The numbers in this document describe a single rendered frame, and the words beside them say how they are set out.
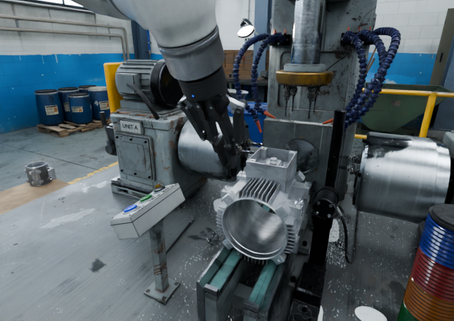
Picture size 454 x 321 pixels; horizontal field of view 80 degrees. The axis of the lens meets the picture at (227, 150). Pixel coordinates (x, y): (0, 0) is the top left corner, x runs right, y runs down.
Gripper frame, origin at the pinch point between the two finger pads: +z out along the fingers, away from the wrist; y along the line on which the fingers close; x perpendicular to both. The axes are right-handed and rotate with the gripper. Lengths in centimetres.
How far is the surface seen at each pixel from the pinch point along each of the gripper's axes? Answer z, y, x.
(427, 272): -3.3, -33.8, 15.2
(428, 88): 303, -127, -443
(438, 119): 340, -149, -406
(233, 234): 21.1, -0.2, 8.6
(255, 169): 10.2, -3.2, -4.2
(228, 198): 10.1, 0.1, 5.1
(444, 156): 23, -45, -28
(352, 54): 15, -19, -64
